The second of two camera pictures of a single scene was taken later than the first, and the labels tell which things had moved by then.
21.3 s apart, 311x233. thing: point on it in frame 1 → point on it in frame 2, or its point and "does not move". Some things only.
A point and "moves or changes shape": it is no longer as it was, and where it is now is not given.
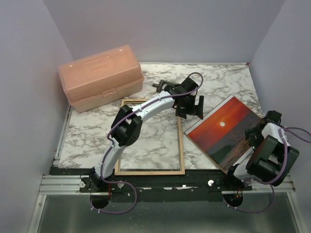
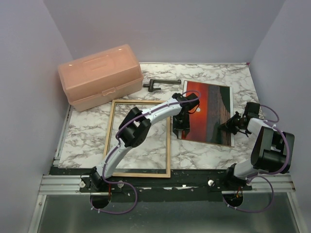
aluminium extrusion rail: (69, 185) does not move
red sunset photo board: (220, 133) moves or changes shape
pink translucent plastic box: (98, 80) does not move
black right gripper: (251, 134) → (228, 125)
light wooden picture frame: (181, 172) → (168, 174)
